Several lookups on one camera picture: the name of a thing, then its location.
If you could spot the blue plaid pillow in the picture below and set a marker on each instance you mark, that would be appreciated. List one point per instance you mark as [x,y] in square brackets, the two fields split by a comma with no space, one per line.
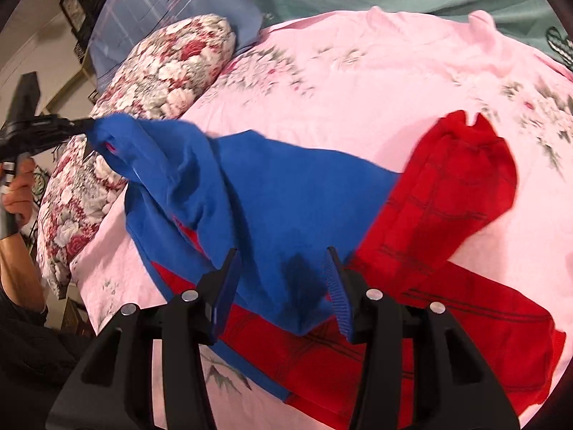
[122,24]

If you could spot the pink floral bed sheet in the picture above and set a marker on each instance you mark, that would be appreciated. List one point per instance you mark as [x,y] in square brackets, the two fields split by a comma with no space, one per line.
[372,83]

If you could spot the red floral pillow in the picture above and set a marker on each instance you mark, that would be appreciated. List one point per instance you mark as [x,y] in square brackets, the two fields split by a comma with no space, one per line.
[162,76]

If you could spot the person's left hand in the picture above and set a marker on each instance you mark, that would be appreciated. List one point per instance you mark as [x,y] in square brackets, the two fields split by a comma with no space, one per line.
[17,200]

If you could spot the blue and red pants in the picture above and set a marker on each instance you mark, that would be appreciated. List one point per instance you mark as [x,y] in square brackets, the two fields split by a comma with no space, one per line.
[194,198]

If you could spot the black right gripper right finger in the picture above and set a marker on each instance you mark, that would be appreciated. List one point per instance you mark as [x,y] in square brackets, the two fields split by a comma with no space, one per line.
[454,388]

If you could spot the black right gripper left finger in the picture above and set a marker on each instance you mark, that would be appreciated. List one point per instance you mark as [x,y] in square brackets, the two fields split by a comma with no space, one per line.
[144,367]

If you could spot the person's left forearm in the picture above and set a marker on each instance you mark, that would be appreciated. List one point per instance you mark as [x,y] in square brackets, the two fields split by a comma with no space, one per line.
[19,275]

